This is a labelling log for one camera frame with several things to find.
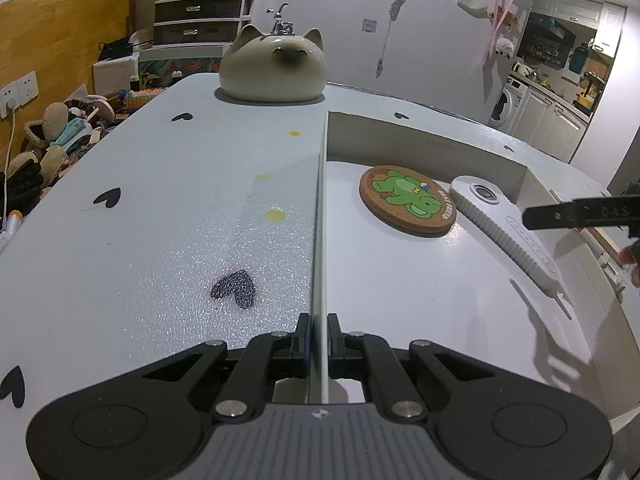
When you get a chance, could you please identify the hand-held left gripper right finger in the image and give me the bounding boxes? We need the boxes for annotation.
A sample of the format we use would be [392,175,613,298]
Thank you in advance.
[327,312,501,421]

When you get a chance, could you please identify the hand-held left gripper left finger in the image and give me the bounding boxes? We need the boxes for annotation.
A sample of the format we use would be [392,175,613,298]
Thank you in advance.
[142,312,312,422]

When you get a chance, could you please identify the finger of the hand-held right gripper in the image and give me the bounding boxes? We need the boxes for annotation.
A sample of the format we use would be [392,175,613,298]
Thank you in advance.
[522,191,640,233]

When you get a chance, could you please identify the white cardboard box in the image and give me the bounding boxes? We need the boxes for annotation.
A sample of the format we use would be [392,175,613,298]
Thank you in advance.
[307,109,628,433]

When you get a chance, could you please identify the person's right hand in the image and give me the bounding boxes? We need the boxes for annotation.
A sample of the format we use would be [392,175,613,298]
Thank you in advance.
[617,240,640,288]

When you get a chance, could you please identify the white ribbed device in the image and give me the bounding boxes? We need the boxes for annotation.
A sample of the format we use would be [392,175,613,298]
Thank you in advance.
[448,175,574,322]

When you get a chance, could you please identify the white kitchen cabinets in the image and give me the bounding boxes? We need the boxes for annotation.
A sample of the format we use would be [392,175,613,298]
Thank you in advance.
[510,80,592,162]

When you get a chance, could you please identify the white washing machine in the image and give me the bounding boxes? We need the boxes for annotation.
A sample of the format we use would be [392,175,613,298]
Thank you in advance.
[487,77,529,129]

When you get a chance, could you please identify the green water bottle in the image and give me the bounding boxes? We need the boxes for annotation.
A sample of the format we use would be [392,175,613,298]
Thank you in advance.
[567,44,592,75]

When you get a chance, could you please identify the cork coaster with green frog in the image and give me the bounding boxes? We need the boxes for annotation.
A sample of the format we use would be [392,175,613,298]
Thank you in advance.
[359,165,457,237]

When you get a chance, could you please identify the pink sticks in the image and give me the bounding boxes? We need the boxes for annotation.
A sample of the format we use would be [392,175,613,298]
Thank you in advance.
[481,0,521,63]

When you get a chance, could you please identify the cream cat-shaped ceramic pot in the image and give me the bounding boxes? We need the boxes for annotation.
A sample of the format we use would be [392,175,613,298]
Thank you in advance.
[219,24,329,104]

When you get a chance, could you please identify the patterned colourful box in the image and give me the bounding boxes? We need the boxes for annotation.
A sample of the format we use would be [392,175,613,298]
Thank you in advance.
[139,47,232,92]

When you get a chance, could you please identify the white bottle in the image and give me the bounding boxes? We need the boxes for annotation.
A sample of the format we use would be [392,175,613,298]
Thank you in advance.
[0,210,24,255]

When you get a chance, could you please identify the blue face mask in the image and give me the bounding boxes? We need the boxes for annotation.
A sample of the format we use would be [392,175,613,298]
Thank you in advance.
[49,119,92,155]

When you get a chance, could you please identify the black glove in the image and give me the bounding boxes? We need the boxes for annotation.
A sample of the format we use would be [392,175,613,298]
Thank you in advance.
[0,159,44,217]

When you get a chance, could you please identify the small chrome faucet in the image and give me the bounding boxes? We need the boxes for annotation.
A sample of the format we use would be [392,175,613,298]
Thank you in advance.
[265,2,297,37]

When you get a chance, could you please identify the white storage box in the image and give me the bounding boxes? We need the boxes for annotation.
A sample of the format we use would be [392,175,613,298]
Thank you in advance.
[92,55,141,99]

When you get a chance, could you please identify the black handbag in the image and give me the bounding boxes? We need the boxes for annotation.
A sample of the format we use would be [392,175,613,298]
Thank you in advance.
[97,37,134,64]

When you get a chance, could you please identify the white drawer cabinet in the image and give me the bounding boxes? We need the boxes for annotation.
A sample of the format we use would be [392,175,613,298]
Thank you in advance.
[151,0,258,50]

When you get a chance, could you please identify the white power cable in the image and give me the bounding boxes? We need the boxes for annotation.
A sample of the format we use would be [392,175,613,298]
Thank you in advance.
[0,109,17,233]

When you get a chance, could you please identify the white wall socket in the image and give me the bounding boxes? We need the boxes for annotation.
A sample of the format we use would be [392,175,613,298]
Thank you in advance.
[0,84,21,118]
[16,71,40,103]

